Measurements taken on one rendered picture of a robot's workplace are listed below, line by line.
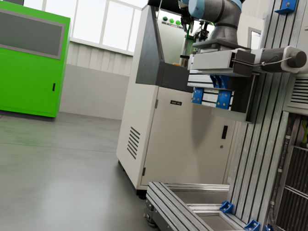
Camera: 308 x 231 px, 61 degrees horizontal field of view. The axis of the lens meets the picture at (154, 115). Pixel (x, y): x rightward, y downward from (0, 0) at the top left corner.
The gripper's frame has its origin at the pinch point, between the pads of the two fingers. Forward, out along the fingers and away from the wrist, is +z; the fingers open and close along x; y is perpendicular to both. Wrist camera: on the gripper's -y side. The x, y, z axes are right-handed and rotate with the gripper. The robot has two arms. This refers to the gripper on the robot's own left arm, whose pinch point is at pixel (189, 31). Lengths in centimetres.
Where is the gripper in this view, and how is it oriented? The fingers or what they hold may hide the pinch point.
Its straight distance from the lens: 200.7
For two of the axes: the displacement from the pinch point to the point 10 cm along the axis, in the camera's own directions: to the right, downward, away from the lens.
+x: 9.5, -0.2, -3.0
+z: 2.3, 7.0, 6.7
